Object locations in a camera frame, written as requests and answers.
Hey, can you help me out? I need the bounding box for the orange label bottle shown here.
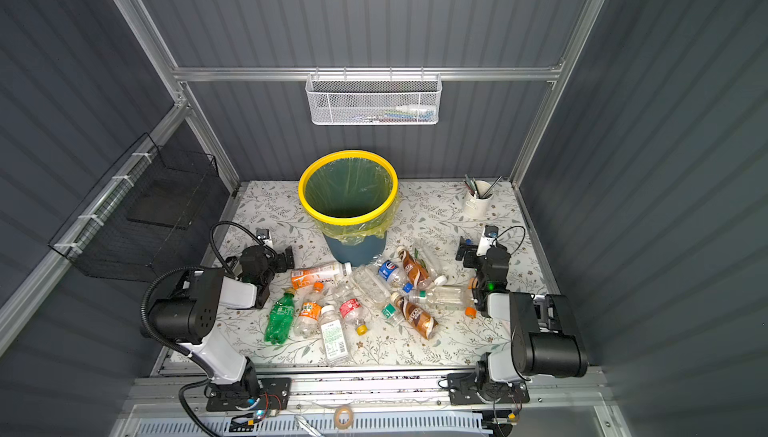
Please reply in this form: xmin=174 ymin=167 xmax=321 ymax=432
xmin=290 ymin=262 xmax=352 ymax=290

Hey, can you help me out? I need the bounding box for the green plastic bottle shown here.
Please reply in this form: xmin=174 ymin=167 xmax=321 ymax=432
xmin=264 ymin=289 xmax=295 ymax=345

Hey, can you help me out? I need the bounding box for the brown Nescafe bottle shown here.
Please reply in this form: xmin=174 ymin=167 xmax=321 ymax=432
xmin=396 ymin=246 xmax=434 ymax=291
xmin=390 ymin=293 xmax=438 ymax=340

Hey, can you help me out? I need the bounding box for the orange cap soda bottle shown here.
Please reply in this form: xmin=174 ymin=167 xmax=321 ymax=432
xmin=294 ymin=282 xmax=325 ymax=339

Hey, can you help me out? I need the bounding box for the blue Pepsi label bottle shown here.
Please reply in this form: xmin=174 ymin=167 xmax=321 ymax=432
xmin=374 ymin=256 xmax=414 ymax=293

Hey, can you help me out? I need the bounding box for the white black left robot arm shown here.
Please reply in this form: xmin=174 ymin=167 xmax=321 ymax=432
xmin=140 ymin=220 xmax=295 ymax=408

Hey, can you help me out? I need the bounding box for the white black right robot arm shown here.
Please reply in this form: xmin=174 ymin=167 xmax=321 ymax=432
xmin=449 ymin=239 xmax=589 ymax=401

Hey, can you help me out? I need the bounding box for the teal waste bin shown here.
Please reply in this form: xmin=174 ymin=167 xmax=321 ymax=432
xmin=324 ymin=233 xmax=387 ymax=267

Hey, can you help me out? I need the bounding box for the yellow plastic bin liner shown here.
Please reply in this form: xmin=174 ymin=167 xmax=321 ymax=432
xmin=298 ymin=150 xmax=399 ymax=246

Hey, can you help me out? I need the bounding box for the white pen cup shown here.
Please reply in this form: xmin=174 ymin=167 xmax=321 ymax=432
xmin=463 ymin=191 xmax=493 ymax=220

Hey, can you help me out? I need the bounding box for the floral table mat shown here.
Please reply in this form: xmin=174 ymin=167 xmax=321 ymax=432
xmin=215 ymin=181 xmax=549 ymax=368

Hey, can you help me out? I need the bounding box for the pink label yellow cap bottle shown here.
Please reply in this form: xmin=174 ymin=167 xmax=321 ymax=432
xmin=335 ymin=282 xmax=368 ymax=336

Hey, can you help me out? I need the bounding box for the white label clear bottle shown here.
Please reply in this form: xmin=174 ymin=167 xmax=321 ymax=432
xmin=319 ymin=305 xmax=350 ymax=365

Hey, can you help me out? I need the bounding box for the clear bottle green cap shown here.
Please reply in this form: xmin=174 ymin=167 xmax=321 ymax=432
xmin=350 ymin=266 xmax=397 ymax=323

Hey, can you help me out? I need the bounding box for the tape roll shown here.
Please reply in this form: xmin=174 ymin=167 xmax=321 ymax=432
xmin=334 ymin=405 xmax=354 ymax=430

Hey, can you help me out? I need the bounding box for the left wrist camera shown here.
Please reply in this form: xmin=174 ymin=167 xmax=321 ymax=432
xmin=254 ymin=228 xmax=274 ymax=247

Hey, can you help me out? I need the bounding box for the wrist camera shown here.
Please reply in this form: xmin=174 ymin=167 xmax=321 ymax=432
xmin=254 ymin=228 xmax=274 ymax=247
xmin=476 ymin=225 xmax=499 ymax=256

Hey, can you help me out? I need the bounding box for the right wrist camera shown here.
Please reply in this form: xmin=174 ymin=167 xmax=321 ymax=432
xmin=476 ymin=225 xmax=499 ymax=256

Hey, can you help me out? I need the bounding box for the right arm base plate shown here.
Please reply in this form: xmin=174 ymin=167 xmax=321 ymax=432
xmin=445 ymin=372 xmax=530 ymax=406

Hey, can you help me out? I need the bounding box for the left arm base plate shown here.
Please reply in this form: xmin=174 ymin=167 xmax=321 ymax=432
xmin=204 ymin=378 xmax=292 ymax=412

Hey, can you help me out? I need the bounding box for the black wire side basket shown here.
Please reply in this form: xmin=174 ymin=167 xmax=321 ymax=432
xmin=48 ymin=134 xmax=221 ymax=283

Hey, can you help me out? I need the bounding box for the white wire wall basket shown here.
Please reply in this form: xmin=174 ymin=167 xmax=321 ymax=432
xmin=305 ymin=74 xmax=443 ymax=126

